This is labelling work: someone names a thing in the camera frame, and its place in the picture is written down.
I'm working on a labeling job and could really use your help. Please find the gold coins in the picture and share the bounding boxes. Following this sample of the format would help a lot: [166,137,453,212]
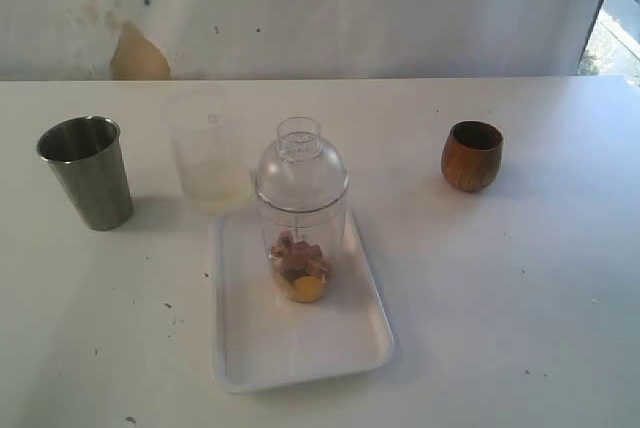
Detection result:
[269,231,331,303]

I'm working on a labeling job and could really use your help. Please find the clear plastic shaker cup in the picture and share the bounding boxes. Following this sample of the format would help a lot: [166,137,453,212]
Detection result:
[258,198,346,303]

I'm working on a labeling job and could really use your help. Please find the brown wooden cup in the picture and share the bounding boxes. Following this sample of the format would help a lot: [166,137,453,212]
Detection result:
[441,120,504,193]

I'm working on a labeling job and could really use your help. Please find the translucent plastic container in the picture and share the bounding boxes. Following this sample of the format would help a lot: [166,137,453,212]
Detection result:
[162,87,253,216]

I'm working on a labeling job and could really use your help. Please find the stainless steel cup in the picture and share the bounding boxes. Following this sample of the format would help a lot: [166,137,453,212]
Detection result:
[36,116,134,231]

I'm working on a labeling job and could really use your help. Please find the white rectangular tray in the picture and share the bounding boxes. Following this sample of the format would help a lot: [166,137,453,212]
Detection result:
[209,209,395,393]

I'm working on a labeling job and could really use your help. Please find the clear plastic dome lid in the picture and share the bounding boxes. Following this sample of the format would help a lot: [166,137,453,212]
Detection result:
[255,116,349,213]

